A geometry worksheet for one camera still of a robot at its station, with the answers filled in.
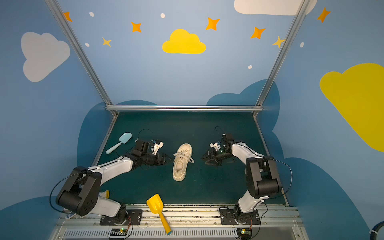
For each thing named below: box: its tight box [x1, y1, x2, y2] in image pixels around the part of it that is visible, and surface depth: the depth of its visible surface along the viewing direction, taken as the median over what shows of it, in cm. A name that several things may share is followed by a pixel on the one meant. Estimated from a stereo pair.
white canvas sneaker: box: [172, 143, 193, 182], surface depth 90 cm
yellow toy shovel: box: [146, 193, 172, 235], surface depth 80 cm
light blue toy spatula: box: [105, 132, 133, 155], surface depth 106 cm
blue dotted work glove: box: [65, 213, 77, 220], surface depth 76 cm
